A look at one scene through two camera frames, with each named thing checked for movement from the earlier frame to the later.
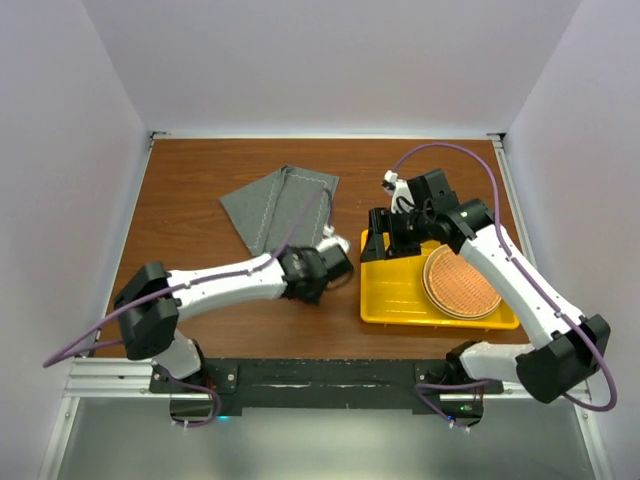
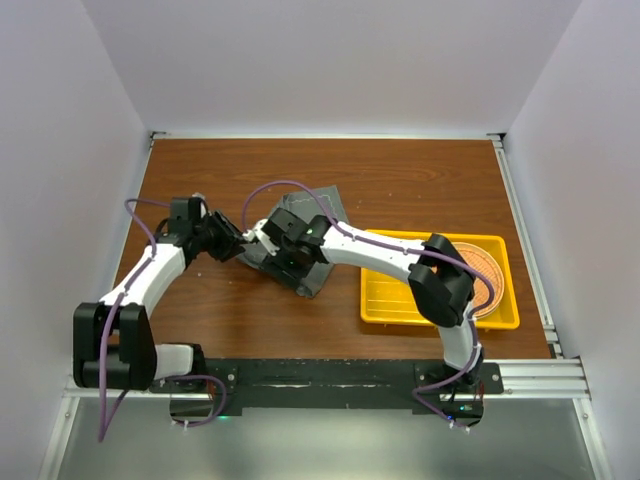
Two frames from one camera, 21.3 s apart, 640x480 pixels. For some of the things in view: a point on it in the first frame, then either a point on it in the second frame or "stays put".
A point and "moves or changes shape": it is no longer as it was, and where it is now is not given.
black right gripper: x=383 y=220 → x=275 y=265
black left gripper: x=314 y=298 → x=230 y=237
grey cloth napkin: x=289 y=208 moves or changes shape
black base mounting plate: x=436 y=387 stays put
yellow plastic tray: x=392 y=291 stays put
